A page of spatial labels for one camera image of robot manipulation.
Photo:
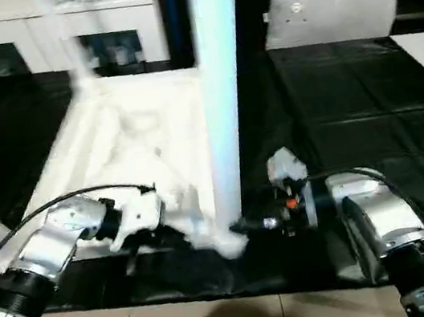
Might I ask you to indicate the white plastic table top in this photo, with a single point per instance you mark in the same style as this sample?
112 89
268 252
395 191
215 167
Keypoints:
111 142

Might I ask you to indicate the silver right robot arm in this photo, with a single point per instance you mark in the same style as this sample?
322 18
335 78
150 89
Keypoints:
391 210

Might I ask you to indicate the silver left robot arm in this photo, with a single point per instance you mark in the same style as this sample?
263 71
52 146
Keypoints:
47 243

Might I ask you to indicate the black padded mat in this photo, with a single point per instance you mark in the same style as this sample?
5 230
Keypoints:
349 103

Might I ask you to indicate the grey pillow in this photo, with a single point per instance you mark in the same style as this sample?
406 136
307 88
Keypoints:
333 8

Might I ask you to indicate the black bar with red light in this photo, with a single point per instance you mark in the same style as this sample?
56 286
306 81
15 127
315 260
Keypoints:
422 15

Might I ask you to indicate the white cabinet with glass doors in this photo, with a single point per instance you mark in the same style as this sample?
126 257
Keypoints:
12 37

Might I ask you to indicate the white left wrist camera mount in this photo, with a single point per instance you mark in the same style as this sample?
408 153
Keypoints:
139 211

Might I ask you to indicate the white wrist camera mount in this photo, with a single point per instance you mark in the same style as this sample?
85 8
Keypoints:
286 166
139 211

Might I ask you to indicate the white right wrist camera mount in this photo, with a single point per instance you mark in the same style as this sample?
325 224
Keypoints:
286 166

